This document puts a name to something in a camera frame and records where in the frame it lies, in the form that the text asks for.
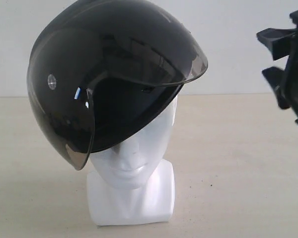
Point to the white mannequin head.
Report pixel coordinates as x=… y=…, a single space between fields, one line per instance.
x=131 y=183

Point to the black helmet with tinted visor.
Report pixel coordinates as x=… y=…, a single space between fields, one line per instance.
x=102 y=70

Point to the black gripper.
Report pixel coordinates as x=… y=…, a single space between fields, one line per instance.
x=284 y=83

